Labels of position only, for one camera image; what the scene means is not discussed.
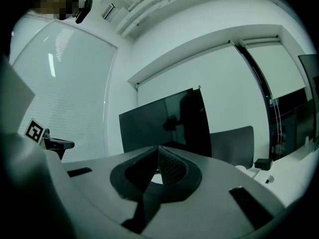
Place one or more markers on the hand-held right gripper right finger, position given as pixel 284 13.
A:
pixel 192 180

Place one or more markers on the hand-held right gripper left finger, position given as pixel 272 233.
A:
pixel 119 180

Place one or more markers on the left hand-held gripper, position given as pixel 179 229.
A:
pixel 35 131

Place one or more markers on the window venetian blinds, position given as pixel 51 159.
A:
pixel 64 88

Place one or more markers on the wide black monitor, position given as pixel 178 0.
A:
pixel 162 126

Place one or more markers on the black power adapter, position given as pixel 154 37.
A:
pixel 263 163

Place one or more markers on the small white cup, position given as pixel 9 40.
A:
pixel 269 178

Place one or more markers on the white table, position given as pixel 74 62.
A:
pixel 289 178

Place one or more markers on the white roller blind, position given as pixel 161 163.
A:
pixel 276 68
pixel 224 88

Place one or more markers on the black window pillar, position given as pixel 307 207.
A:
pixel 269 113

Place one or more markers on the white ceiling vent unit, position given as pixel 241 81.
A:
pixel 113 12

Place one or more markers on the person's head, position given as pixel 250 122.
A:
pixel 58 0

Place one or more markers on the white ceiling pipes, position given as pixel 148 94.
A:
pixel 159 6

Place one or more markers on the black head-mounted camera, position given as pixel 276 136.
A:
pixel 84 11

